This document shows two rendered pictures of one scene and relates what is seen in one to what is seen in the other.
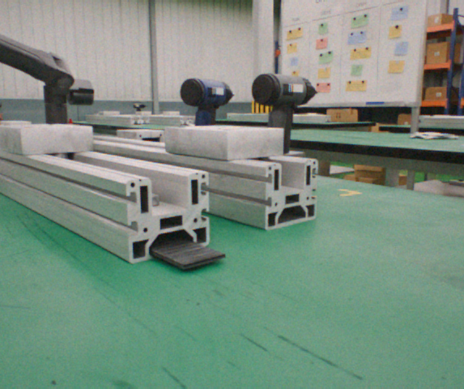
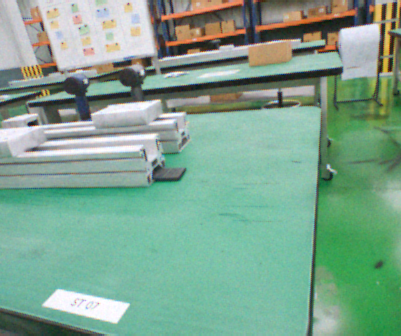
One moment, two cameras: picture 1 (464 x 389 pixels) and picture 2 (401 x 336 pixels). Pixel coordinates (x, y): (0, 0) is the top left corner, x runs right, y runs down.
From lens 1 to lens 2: 0.34 m
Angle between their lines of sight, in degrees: 31
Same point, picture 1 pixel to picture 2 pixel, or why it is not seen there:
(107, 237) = (125, 180)
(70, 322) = (170, 211)
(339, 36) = (89, 13)
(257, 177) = (165, 128)
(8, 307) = (133, 219)
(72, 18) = not seen: outside the picture
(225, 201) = not seen: hidden behind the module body
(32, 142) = (16, 147)
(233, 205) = not seen: hidden behind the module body
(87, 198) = (101, 165)
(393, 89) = (138, 46)
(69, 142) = (34, 140)
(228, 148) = (146, 118)
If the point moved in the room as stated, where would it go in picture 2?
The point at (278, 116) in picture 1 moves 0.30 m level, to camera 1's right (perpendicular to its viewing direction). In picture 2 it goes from (137, 90) to (211, 73)
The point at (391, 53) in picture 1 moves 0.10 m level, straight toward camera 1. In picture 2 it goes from (129, 22) to (130, 21)
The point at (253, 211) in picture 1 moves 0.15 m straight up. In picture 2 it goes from (169, 146) to (157, 88)
